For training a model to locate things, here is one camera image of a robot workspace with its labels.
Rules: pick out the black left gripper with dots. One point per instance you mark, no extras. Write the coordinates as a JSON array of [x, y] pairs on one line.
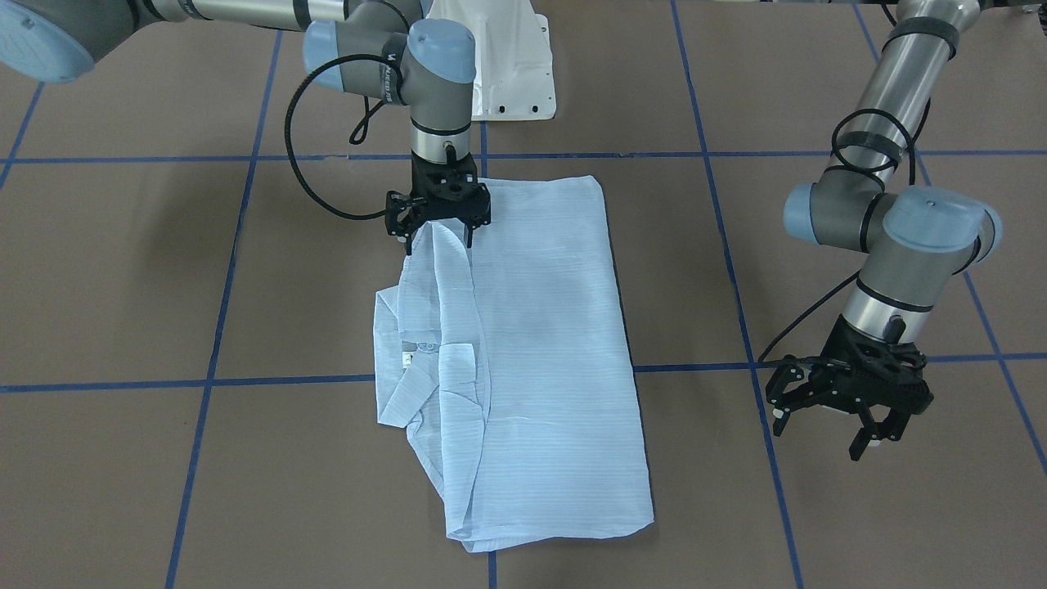
[[818, 390]]

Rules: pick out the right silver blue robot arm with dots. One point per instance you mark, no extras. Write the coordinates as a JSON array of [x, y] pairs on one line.
[[393, 53]]

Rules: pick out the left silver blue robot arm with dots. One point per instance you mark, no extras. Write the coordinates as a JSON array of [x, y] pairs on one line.
[[914, 240]]

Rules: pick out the light blue button shirt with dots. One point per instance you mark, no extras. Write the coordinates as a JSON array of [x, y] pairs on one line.
[[506, 364]]

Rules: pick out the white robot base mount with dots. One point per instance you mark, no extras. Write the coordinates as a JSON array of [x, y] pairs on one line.
[[514, 64]]

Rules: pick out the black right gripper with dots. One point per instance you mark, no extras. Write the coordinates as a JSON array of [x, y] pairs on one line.
[[403, 214]]

